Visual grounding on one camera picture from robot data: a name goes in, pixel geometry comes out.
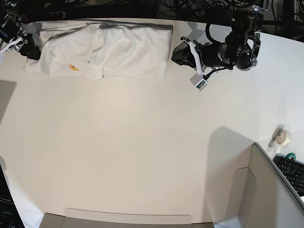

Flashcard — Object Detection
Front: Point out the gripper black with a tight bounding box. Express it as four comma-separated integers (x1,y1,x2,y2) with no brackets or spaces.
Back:
19,33,41,60
171,40,196,69

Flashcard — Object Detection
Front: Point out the white graphic t-shirt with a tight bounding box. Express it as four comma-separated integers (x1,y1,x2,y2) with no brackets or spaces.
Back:
24,20,173,81

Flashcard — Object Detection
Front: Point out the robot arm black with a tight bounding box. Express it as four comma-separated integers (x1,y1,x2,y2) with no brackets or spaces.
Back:
0,16,41,60
193,0,264,73

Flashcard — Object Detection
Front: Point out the clear tape dispenser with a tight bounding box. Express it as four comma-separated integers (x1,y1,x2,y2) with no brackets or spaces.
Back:
267,123,292,153

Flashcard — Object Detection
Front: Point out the green tape roll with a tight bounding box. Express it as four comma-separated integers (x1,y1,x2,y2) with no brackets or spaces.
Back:
285,152,296,161

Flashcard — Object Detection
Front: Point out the black computer keyboard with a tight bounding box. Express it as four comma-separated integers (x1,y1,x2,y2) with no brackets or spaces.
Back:
273,156,304,197

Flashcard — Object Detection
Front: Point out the beige partition panel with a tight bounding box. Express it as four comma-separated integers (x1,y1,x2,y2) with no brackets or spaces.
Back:
212,143,304,228

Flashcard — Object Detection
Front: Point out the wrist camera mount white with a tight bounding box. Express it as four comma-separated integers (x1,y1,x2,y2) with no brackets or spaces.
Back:
180,37,223,91
0,36,28,63

